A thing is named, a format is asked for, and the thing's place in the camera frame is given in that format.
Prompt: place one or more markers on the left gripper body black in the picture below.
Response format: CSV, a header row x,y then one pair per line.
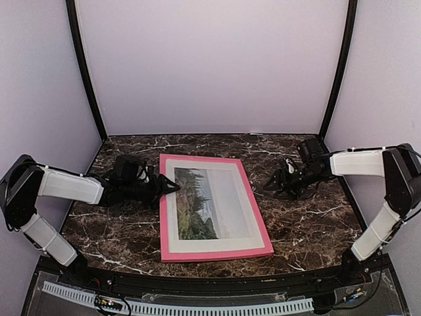
x,y
148,194

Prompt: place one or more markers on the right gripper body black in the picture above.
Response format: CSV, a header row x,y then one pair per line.
x,y
302,179

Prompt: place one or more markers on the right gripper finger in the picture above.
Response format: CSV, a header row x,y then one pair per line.
x,y
275,182
286,192

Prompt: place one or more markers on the landscape photo print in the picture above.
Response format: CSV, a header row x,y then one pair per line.
x,y
211,206

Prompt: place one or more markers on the pink wooden picture frame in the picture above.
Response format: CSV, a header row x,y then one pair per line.
x,y
210,256

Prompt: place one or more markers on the white mat board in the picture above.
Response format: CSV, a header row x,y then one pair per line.
x,y
237,210

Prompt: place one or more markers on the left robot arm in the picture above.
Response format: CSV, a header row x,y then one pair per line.
x,y
130,179

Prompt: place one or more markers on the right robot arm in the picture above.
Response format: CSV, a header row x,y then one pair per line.
x,y
387,177

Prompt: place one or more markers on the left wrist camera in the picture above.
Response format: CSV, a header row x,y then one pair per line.
x,y
146,171

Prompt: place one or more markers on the black front rail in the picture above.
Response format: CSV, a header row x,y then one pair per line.
x,y
311,283

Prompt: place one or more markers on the white slotted cable duct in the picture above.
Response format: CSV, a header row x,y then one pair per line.
x,y
116,306

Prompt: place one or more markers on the left black corner post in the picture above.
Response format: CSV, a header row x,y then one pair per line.
x,y
83,68

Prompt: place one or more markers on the black corner post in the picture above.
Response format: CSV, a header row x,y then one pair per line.
x,y
83,68
340,68

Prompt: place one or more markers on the right black corner post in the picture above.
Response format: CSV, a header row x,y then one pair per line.
x,y
340,68

